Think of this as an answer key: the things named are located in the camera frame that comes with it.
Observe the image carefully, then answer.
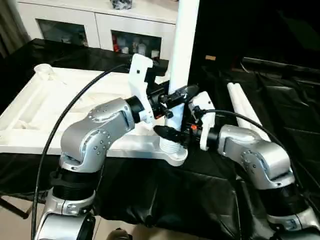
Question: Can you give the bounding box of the white plastic table leg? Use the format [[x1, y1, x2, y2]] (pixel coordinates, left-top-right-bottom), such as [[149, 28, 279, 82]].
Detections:
[[226, 83, 264, 129], [233, 83, 271, 143], [159, 0, 201, 156]]

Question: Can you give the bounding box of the white plastic table top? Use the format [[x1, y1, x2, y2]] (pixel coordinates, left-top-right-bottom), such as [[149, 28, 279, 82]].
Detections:
[[0, 63, 189, 168]]

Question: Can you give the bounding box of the long black bar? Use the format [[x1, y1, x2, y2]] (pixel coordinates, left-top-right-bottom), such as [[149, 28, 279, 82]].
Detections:
[[242, 56, 320, 76]]

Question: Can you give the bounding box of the large dark screen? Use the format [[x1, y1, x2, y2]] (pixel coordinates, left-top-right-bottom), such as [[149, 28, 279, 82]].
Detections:
[[189, 0, 320, 69]]

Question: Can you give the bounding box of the black glossy mat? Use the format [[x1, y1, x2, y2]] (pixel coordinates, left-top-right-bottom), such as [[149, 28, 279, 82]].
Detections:
[[0, 37, 320, 240]]

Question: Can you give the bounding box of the white glass-door cabinet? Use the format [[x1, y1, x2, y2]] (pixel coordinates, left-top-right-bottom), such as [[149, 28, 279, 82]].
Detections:
[[17, 0, 179, 61]]

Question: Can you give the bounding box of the dark bag of parts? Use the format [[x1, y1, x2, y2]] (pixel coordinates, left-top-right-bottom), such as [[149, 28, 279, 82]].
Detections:
[[109, 0, 135, 11]]

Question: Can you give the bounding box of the grey-brown curtain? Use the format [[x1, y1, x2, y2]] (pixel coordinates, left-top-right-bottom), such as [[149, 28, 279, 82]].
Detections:
[[0, 0, 32, 57]]

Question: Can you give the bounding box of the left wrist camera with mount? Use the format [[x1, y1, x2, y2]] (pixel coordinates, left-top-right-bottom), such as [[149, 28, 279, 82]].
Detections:
[[128, 53, 169, 125]]

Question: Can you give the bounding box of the metal table frame bar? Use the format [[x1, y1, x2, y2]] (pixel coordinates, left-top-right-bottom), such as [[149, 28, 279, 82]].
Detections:
[[0, 194, 29, 220]]

